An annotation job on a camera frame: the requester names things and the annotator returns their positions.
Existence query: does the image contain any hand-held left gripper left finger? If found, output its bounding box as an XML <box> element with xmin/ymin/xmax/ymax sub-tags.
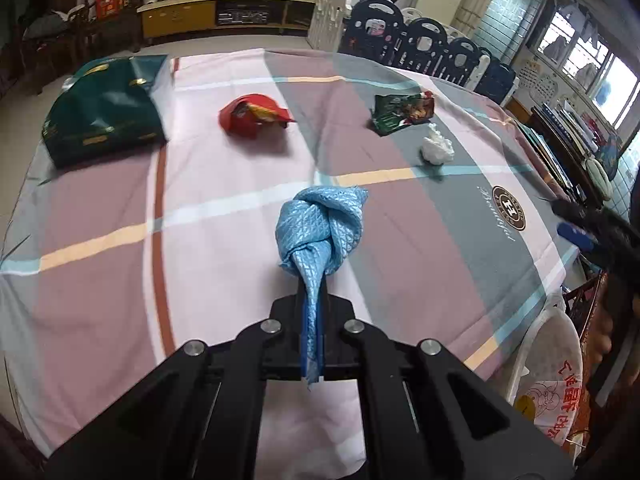
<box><xmin>47</xmin><ymin>275</ymin><xmax>308</xmax><ymax>480</ymax></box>

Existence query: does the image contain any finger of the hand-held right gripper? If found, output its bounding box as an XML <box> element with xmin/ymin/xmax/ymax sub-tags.
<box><xmin>547</xmin><ymin>199</ymin><xmax>603</xmax><ymax>226</ymax></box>
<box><xmin>556</xmin><ymin>222</ymin><xmax>601</xmax><ymax>256</ymax></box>

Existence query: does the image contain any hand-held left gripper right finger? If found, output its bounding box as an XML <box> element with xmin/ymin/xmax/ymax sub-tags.
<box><xmin>320</xmin><ymin>275</ymin><xmax>576</xmax><ymax>480</ymax></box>

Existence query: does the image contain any light blue cloth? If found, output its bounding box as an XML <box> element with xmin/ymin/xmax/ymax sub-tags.
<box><xmin>276</xmin><ymin>185</ymin><xmax>370</xmax><ymax>386</ymax></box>

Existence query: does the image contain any dark green plastic bag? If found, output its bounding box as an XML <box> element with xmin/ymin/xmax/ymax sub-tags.
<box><xmin>41</xmin><ymin>54</ymin><xmax>171</xmax><ymax>170</ymax></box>

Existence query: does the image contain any pale green pouch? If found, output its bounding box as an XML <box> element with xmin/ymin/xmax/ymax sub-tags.
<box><xmin>585</xmin><ymin>157</ymin><xmax>613</xmax><ymax>201</ymax></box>

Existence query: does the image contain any wooden shelf of books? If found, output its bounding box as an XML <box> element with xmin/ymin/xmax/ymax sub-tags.
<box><xmin>515</xmin><ymin>105</ymin><xmax>626</xmax><ymax>211</ymax></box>

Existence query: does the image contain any brown wooden chair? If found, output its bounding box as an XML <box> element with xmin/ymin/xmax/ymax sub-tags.
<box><xmin>565</xmin><ymin>275</ymin><xmax>606</xmax><ymax>331</ymax></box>

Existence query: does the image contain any checked tablecloth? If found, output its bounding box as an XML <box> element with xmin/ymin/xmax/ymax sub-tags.
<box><xmin>0</xmin><ymin>47</ymin><xmax>583</xmax><ymax>478</ymax></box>

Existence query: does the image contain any white bag red print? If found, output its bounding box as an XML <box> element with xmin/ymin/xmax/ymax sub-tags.
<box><xmin>515</xmin><ymin>310</ymin><xmax>583</xmax><ymax>456</ymax></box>

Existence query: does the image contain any navy plastic fence panel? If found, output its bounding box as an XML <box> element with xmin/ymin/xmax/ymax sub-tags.
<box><xmin>405</xmin><ymin>17</ymin><xmax>448</xmax><ymax>68</ymax></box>
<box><xmin>480</xmin><ymin>57</ymin><xmax>518</xmax><ymax>103</ymax></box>
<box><xmin>442</xmin><ymin>37</ymin><xmax>483</xmax><ymax>81</ymax></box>
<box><xmin>345</xmin><ymin>0</ymin><xmax>406</xmax><ymax>58</ymax></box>

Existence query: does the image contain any white crumpled tissue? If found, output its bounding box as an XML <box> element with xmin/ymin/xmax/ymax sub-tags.
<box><xmin>419</xmin><ymin>122</ymin><xmax>455</xmax><ymax>166</ymax></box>

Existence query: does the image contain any window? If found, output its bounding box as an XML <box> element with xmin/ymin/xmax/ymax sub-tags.
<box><xmin>537</xmin><ymin>0</ymin><xmax>640</xmax><ymax>131</ymax></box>

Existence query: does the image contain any green snack packet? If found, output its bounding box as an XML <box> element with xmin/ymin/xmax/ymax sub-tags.
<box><xmin>369</xmin><ymin>91</ymin><xmax>436</xmax><ymax>137</ymax></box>

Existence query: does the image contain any red snack packet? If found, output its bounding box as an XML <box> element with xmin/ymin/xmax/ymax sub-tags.
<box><xmin>217</xmin><ymin>93</ymin><xmax>296</xmax><ymax>140</ymax></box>

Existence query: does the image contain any beige curtain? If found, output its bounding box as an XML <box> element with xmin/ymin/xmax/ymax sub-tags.
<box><xmin>460</xmin><ymin>0</ymin><xmax>508</xmax><ymax>46</ymax></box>

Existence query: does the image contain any white plastic fence panel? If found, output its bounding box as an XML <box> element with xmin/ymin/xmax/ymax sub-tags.
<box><xmin>307</xmin><ymin>0</ymin><xmax>358</xmax><ymax>53</ymax></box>

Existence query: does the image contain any black audio receiver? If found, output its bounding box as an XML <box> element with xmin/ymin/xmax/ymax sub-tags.
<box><xmin>216</xmin><ymin>2</ymin><xmax>273</xmax><ymax>26</ymax></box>

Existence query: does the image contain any yellow wooden television cabinet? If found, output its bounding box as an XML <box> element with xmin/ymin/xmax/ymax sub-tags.
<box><xmin>137</xmin><ymin>0</ymin><xmax>321</xmax><ymax>38</ymax></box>

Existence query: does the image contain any dark wooden chair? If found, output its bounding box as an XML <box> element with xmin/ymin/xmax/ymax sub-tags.
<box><xmin>20</xmin><ymin>0</ymin><xmax>93</xmax><ymax>81</ymax></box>
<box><xmin>95</xmin><ymin>0</ymin><xmax>146</xmax><ymax>53</ymax></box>

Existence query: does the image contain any red cardboard box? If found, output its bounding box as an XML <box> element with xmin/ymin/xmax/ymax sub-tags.
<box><xmin>95</xmin><ymin>0</ymin><xmax>138</xmax><ymax>21</ymax></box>

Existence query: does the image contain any white wall chart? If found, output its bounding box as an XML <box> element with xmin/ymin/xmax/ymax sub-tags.
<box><xmin>520</xmin><ymin>57</ymin><xmax>566</xmax><ymax>111</ymax></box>

